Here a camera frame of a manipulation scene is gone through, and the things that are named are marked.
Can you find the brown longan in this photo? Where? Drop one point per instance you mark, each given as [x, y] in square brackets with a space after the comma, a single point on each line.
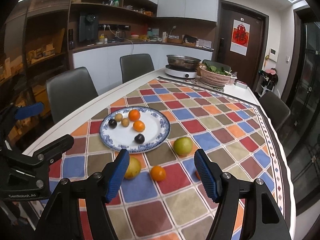
[118, 117]
[125, 122]

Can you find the grey chair right side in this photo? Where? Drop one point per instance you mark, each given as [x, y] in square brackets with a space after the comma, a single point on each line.
[276, 110]

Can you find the pink basket of greens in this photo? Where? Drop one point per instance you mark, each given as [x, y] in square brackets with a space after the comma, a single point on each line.
[216, 74]

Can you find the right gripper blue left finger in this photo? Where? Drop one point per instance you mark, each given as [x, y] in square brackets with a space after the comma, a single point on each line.
[100, 189]

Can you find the large orange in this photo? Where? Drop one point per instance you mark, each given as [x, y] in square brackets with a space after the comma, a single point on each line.
[158, 173]

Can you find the black glass sliding door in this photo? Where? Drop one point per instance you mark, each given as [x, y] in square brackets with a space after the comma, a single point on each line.
[301, 130]

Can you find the small mandarin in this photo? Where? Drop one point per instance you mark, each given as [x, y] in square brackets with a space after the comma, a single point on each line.
[134, 115]
[139, 126]

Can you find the grey chair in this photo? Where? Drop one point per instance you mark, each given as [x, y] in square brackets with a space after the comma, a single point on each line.
[69, 91]
[135, 65]
[276, 110]

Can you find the steel pot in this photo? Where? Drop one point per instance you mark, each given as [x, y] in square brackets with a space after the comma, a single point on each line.
[183, 61]

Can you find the blue white porcelain plate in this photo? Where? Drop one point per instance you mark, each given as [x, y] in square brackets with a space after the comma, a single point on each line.
[157, 129]

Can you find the white intercom panel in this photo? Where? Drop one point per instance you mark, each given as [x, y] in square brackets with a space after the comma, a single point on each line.
[273, 55]

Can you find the stroller with pink toy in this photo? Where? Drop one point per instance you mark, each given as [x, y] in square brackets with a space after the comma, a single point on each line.
[268, 82]

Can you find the dark wooden door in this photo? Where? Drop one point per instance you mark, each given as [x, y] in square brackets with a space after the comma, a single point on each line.
[247, 67]

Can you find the green pear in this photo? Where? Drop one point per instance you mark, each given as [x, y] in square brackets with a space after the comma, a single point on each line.
[183, 146]

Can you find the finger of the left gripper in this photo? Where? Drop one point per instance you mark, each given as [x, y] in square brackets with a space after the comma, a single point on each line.
[28, 111]

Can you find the grey chair near left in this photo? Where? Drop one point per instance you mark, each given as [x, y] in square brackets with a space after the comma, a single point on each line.
[69, 91]

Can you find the red fu poster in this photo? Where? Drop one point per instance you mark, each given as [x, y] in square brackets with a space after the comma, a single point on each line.
[240, 37]

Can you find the dark plum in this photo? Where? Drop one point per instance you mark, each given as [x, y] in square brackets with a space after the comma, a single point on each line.
[112, 123]
[139, 138]

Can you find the orange mandarin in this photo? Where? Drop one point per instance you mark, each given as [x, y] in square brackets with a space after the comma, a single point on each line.
[198, 176]

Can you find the yellow pear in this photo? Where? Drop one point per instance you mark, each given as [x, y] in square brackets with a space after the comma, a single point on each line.
[133, 169]

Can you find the small white box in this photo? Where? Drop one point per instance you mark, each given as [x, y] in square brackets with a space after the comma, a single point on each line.
[240, 84]

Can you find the black water dispenser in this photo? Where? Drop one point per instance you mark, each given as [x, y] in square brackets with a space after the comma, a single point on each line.
[88, 27]

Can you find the grey chair far left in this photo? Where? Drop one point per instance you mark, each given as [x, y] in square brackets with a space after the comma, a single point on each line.
[135, 65]

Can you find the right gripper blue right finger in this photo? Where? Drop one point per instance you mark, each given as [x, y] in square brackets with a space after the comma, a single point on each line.
[223, 189]

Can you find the white induction cooker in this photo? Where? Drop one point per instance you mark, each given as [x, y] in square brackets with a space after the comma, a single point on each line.
[179, 72]

